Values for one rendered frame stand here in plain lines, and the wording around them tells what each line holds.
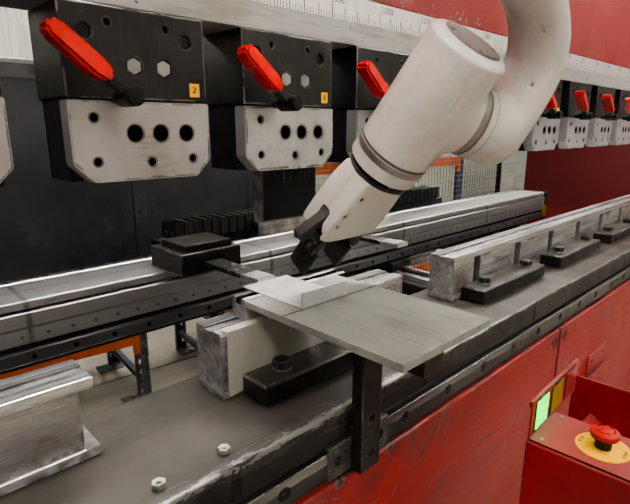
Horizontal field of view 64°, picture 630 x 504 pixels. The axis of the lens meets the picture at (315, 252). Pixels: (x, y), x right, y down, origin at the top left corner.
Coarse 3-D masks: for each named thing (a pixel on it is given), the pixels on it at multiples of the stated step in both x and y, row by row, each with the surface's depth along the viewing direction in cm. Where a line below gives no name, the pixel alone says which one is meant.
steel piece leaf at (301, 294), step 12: (276, 288) 73; (288, 288) 73; (300, 288) 73; (312, 288) 73; (324, 288) 67; (336, 288) 69; (288, 300) 68; (300, 300) 68; (312, 300) 66; (324, 300) 67
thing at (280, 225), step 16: (256, 176) 68; (272, 176) 69; (288, 176) 71; (304, 176) 73; (256, 192) 69; (272, 192) 69; (288, 192) 71; (304, 192) 73; (256, 208) 69; (272, 208) 70; (288, 208) 72; (304, 208) 74; (272, 224) 71; (288, 224) 73
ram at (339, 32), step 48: (0, 0) 46; (96, 0) 47; (144, 0) 50; (192, 0) 53; (240, 0) 57; (384, 0) 74; (432, 0) 81; (480, 0) 91; (576, 0) 119; (624, 0) 141; (336, 48) 74; (384, 48) 75; (576, 48) 124; (624, 48) 148
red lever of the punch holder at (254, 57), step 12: (240, 48) 55; (252, 48) 55; (240, 60) 56; (252, 60) 55; (264, 60) 56; (252, 72) 57; (264, 72) 56; (276, 72) 58; (264, 84) 58; (276, 84) 58; (276, 96) 60; (288, 96) 60; (276, 108) 63; (288, 108) 60; (300, 108) 60
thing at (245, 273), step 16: (176, 240) 89; (192, 240) 89; (208, 240) 89; (224, 240) 90; (160, 256) 88; (176, 256) 84; (192, 256) 84; (208, 256) 87; (224, 256) 89; (240, 256) 92; (176, 272) 85; (192, 272) 85; (224, 272) 82; (240, 272) 80; (256, 272) 80
